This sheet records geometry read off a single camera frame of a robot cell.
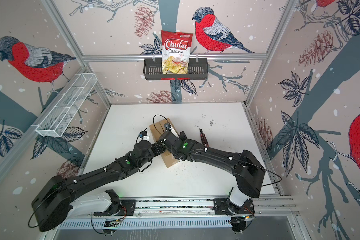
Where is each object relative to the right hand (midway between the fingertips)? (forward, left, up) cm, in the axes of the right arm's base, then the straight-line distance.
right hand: (172, 140), depth 82 cm
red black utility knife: (+11, -19, -15) cm, 27 cm away
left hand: (-3, +4, 0) cm, 5 cm away
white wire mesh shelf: (+1, +55, +18) cm, 58 cm away
